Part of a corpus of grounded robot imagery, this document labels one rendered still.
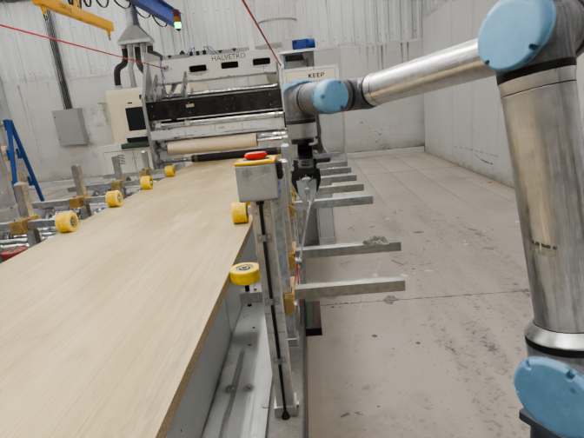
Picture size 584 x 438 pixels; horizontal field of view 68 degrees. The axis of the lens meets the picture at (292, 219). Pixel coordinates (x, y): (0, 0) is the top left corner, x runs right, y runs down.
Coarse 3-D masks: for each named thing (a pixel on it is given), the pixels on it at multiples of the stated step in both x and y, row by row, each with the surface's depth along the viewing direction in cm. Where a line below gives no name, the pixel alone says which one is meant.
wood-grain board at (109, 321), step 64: (192, 192) 237; (64, 256) 142; (128, 256) 135; (192, 256) 128; (0, 320) 98; (64, 320) 94; (128, 320) 91; (192, 320) 88; (0, 384) 72; (64, 384) 71; (128, 384) 69
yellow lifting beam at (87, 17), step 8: (32, 0) 442; (40, 0) 442; (48, 0) 456; (56, 0) 472; (48, 8) 462; (56, 8) 470; (64, 8) 486; (72, 8) 502; (80, 8) 527; (72, 16) 504; (80, 16) 518; (88, 16) 537; (96, 16) 560; (96, 24) 560; (104, 24) 580; (112, 24) 603
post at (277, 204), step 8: (272, 200) 103; (280, 200) 102; (280, 208) 103; (280, 216) 104; (280, 224) 104; (280, 232) 105; (280, 240) 105; (280, 248) 106; (280, 256) 106; (280, 264) 107; (288, 264) 107; (280, 272) 107; (288, 272) 107; (288, 280) 108; (288, 288) 108; (288, 320) 111; (288, 328) 111; (288, 336) 112
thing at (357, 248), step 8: (392, 240) 137; (296, 248) 139; (304, 248) 138; (312, 248) 137; (320, 248) 137; (328, 248) 136; (336, 248) 136; (344, 248) 136; (352, 248) 136; (360, 248) 136; (368, 248) 136; (376, 248) 136; (384, 248) 135; (392, 248) 135; (400, 248) 135; (296, 256) 137; (304, 256) 137; (312, 256) 137; (320, 256) 137
